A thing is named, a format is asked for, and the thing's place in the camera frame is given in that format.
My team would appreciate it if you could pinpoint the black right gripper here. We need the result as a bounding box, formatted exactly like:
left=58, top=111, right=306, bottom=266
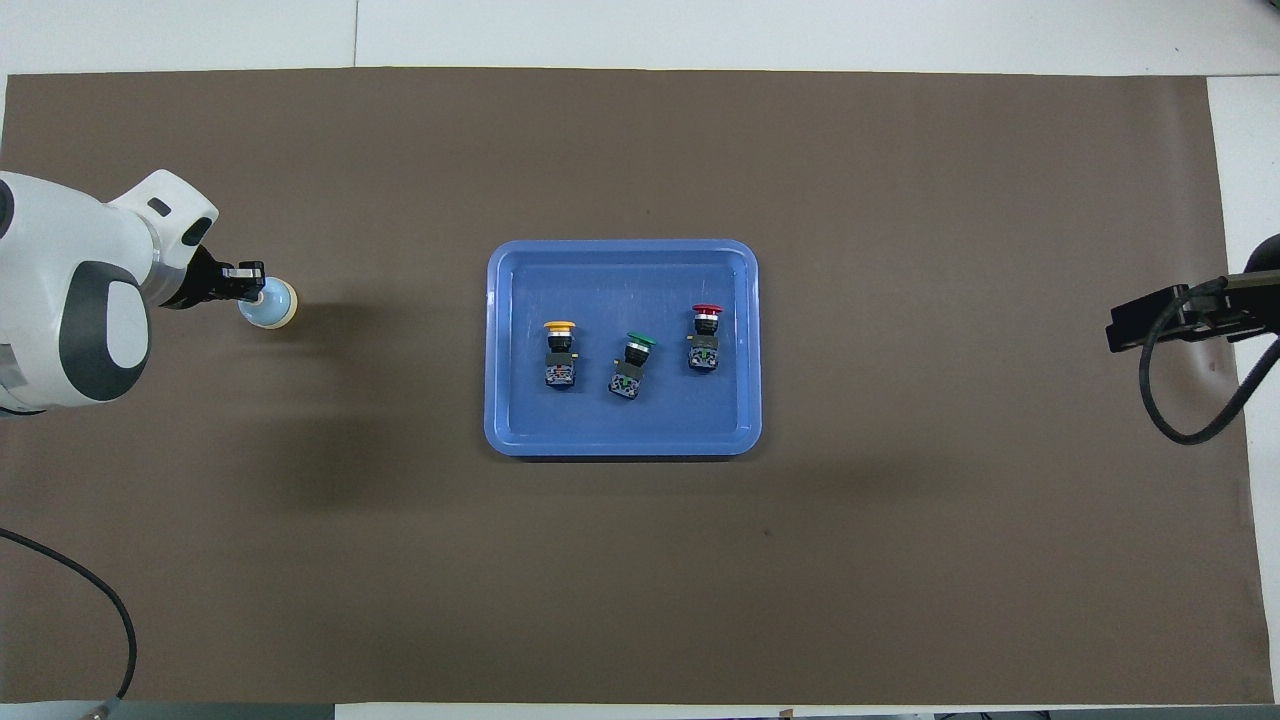
left=1105, top=270, right=1280, bottom=354

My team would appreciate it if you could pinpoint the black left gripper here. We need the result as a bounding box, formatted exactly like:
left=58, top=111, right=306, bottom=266
left=157, top=245, right=268, bottom=311

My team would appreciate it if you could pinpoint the light blue desk bell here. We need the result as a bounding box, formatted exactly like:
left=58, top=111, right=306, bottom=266
left=237, top=277, right=299, bottom=331

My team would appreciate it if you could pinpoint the yellow push button switch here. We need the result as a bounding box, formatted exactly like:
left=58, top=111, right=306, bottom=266
left=542, top=320, right=581, bottom=391

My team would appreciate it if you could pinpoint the green push button switch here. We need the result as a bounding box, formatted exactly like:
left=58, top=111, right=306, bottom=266
left=607, top=332, right=658, bottom=401

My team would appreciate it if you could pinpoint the red push button switch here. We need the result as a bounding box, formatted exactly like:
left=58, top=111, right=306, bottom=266
left=686, top=304, right=725, bottom=376

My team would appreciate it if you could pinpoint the blue plastic tray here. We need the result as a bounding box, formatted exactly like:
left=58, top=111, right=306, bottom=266
left=484, top=239, right=763, bottom=459

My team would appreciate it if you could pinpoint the brown table mat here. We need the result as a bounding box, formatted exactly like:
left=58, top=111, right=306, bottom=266
left=0, top=67, right=1276, bottom=706

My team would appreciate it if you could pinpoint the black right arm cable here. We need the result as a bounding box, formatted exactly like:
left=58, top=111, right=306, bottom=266
left=1139, top=275, right=1280, bottom=447

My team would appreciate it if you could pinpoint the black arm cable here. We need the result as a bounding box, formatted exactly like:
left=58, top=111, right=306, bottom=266
left=0, top=527, right=139, bottom=720
left=1139, top=275, right=1280, bottom=447

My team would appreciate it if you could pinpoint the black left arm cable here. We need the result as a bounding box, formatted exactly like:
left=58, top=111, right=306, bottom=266
left=0, top=527, right=139, bottom=720

